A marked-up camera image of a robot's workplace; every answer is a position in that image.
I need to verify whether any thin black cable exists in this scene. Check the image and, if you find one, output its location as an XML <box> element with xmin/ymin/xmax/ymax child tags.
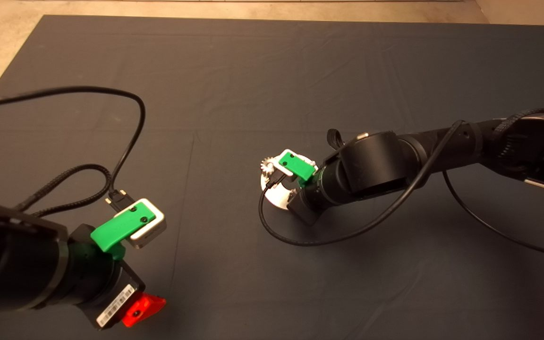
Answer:
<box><xmin>259</xmin><ymin>108</ymin><xmax>544</xmax><ymax>260</ymax></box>
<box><xmin>0</xmin><ymin>86</ymin><xmax>146</xmax><ymax>213</ymax></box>

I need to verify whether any small steel planetary gear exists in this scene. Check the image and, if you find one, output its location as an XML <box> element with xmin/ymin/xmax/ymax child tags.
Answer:
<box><xmin>260</xmin><ymin>157</ymin><xmax>280</xmax><ymax>178</ymax></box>

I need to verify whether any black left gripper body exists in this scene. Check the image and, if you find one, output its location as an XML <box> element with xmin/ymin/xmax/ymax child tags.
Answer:
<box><xmin>62</xmin><ymin>224</ymin><xmax>146</xmax><ymax>330</ymax></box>

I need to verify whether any left green camera mount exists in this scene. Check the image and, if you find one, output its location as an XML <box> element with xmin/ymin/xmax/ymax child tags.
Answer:
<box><xmin>90</xmin><ymin>204</ymin><xmax>156</xmax><ymax>261</ymax></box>

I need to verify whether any right green camera mount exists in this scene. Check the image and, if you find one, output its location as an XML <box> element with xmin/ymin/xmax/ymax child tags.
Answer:
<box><xmin>279</xmin><ymin>152</ymin><xmax>315</xmax><ymax>182</ymax></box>

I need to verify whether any left braided black cable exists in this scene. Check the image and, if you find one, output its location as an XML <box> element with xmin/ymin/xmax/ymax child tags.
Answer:
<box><xmin>15</xmin><ymin>164</ymin><xmax>113</xmax><ymax>218</ymax></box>

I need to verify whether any left silver camera box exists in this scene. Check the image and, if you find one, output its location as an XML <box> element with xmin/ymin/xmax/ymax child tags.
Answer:
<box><xmin>123</xmin><ymin>198</ymin><xmax>167</xmax><ymax>249</ymax></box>

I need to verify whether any right braided black cable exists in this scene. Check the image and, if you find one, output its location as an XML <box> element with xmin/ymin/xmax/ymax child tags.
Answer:
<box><xmin>327</xmin><ymin>128</ymin><xmax>346</xmax><ymax>151</ymax></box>

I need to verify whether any silver camera box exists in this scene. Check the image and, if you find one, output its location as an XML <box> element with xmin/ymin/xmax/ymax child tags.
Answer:
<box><xmin>123</xmin><ymin>198</ymin><xmax>167</xmax><ymax>249</ymax></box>
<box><xmin>272</xmin><ymin>149</ymin><xmax>296</xmax><ymax>178</ymax></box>

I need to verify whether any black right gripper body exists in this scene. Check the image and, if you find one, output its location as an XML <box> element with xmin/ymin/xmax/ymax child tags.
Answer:
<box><xmin>287</xmin><ymin>172</ymin><xmax>336</xmax><ymax>226</ymax></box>

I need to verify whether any right thin black cable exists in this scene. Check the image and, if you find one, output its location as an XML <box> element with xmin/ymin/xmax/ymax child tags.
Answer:
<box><xmin>259</xmin><ymin>108</ymin><xmax>544</xmax><ymax>260</ymax></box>

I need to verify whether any round metal carrier plate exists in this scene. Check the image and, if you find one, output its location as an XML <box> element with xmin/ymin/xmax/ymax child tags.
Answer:
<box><xmin>259</xmin><ymin>156</ymin><xmax>320</xmax><ymax>211</ymax></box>

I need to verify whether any braided black cable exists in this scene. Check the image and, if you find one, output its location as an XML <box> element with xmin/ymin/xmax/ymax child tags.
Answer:
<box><xmin>15</xmin><ymin>164</ymin><xmax>113</xmax><ymax>218</ymax></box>
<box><xmin>327</xmin><ymin>128</ymin><xmax>346</xmax><ymax>151</ymax></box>

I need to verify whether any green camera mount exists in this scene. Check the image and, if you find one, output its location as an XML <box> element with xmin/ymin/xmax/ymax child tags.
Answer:
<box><xmin>279</xmin><ymin>152</ymin><xmax>315</xmax><ymax>182</ymax></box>
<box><xmin>90</xmin><ymin>204</ymin><xmax>156</xmax><ymax>261</ymax></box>

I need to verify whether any right silver camera box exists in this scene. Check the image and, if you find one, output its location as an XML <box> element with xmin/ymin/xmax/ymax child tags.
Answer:
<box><xmin>272</xmin><ymin>149</ymin><xmax>296</xmax><ymax>178</ymax></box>

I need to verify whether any left thin black cable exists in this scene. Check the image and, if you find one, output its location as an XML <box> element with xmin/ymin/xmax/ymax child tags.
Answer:
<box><xmin>0</xmin><ymin>86</ymin><xmax>146</xmax><ymax>213</ymax></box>

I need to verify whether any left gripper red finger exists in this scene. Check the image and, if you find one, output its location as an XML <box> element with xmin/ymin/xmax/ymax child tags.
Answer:
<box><xmin>121</xmin><ymin>292</ymin><xmax>167</xmax><ymax>328</ymax></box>

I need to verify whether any dark grey table cloth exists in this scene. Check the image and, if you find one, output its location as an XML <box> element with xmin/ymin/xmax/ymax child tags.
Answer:
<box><xmin>0</xmin><ymin>16</ymin><xmax>544</xmax><ymax>340</ymax></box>

